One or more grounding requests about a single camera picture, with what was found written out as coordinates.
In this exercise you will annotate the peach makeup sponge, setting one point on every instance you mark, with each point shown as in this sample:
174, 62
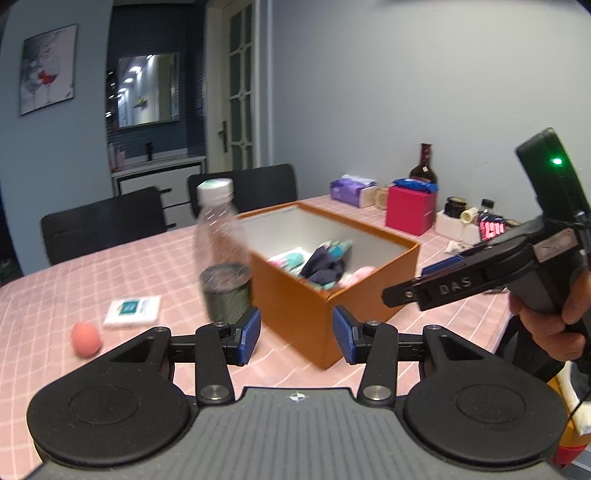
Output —
85, 340

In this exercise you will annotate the wall mirror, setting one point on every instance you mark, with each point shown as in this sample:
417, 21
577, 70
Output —
147, 90

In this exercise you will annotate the teal cloth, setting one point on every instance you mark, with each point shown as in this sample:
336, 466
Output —
291, 261

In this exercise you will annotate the cream tape roll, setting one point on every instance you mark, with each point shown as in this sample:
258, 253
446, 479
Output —
468, 216

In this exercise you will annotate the pink bottles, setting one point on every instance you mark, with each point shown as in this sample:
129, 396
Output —
118, 159

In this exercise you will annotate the brown liquor bottle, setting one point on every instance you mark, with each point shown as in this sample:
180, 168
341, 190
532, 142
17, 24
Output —
424, 168

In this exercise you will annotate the red gift box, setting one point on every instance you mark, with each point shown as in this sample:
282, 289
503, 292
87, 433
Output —
408, 212

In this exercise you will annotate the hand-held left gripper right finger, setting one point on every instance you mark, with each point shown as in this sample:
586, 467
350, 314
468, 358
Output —
344, 334

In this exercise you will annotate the white paper scrap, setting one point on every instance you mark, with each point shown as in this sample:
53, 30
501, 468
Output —
455, 247

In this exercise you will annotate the blue snack packet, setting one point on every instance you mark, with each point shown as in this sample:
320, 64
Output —
415, 184

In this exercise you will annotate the clear plastic water bottle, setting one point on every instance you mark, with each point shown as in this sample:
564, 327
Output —
221, 230

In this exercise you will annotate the purple tissue pack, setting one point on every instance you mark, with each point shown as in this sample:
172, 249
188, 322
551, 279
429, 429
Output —
351, 190

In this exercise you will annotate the pink checked tablecloth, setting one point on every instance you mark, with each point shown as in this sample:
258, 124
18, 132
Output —
69, 286

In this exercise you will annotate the beige round ornament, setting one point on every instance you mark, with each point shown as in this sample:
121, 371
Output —
381, 198

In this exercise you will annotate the small dark bottle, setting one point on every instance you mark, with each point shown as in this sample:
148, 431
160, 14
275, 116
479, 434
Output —
487, 208

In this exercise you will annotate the teal sock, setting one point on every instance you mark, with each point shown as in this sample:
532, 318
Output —
341, 251

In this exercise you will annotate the white counter cabinet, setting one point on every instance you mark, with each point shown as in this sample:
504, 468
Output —
147, 184

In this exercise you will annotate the black jar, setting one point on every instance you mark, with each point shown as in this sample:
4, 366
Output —
455, 206

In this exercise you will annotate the black chair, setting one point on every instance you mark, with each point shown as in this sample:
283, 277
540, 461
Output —
258, 187
101, 226

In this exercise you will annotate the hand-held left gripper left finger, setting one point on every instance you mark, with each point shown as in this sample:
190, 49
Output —
249, 334

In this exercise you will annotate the white box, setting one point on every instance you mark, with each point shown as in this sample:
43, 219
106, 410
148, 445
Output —
450, 230

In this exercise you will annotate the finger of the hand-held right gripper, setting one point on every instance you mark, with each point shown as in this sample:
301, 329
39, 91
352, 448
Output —
443, 266
438, 290

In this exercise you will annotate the white glass door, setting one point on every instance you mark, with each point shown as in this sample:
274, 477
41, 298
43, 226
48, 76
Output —
240, 83

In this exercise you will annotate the person's right hand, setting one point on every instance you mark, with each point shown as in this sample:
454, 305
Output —
577, 323

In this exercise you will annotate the white tissue pack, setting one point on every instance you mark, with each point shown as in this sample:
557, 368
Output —
134, 311

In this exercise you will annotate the wine glass wall picture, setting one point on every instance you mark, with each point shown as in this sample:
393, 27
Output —
48, 69

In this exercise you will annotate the red striped can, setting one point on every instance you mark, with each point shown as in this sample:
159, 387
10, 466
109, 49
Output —
491, 228

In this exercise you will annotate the orange storage box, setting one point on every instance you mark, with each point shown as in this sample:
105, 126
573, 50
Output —
295, 314

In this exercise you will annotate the pink sock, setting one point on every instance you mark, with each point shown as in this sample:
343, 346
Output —
360, 276

